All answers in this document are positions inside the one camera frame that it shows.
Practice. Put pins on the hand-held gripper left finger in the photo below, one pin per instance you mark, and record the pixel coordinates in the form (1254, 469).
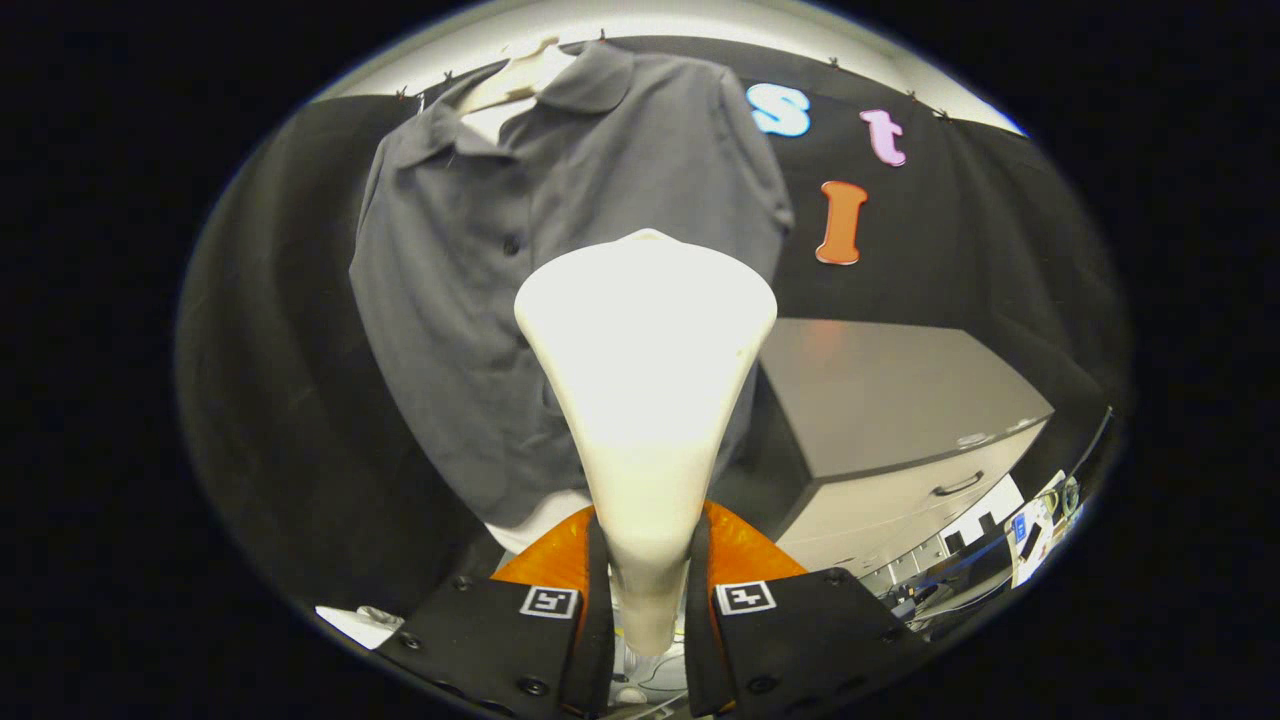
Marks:
(598, 650)

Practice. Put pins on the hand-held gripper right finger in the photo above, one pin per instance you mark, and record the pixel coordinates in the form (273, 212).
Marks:
(700, 650)

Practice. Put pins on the grey button shirt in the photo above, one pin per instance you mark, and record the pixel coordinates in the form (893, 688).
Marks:
(450, 300)

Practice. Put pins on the white crumpled cloth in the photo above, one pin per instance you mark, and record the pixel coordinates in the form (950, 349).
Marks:
(355, 625)

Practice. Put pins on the grey cabinet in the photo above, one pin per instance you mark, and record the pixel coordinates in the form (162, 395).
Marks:
(880, 390)

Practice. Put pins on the black backdrop cloth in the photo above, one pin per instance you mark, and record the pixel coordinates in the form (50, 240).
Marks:
(980, 250)

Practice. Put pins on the white mannequin torso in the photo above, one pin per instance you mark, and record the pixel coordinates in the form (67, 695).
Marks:
(520, 80)

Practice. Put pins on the row of backdrop clips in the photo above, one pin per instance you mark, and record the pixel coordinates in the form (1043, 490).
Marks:
(911, 97)

